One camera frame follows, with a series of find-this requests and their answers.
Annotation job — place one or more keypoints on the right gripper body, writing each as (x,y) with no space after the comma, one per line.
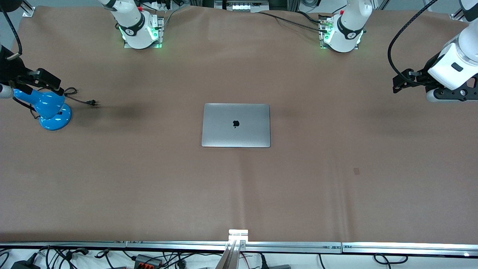
(11,71)

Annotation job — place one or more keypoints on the grey laptop with apple logo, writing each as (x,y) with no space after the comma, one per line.
(224,127)

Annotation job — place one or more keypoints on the blue desk lamp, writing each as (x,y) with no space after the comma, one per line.
(48,106)

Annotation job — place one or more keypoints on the brown table mat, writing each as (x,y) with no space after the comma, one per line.
(112,186)

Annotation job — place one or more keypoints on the black power adapter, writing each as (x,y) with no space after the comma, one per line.
(24,264)

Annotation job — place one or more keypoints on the white power strip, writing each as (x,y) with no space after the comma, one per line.
(246,5)

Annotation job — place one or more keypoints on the black orange connector block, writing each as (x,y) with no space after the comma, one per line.
(147,260)

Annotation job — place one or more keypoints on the black plug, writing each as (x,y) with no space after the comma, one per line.
(263,263)

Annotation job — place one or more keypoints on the aluminium corner post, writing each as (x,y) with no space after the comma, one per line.
(27,9)
(457,15)

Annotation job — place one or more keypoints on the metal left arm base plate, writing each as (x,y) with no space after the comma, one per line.
(322,42)

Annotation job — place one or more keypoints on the aluminium edge rail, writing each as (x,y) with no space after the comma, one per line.
(410,248)
(63,244)
(291,247)
(175,245)

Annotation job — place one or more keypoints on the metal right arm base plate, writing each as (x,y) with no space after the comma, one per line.
(161,28)

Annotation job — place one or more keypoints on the silver bracket with aluminium strut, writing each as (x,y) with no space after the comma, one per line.
(238,235)

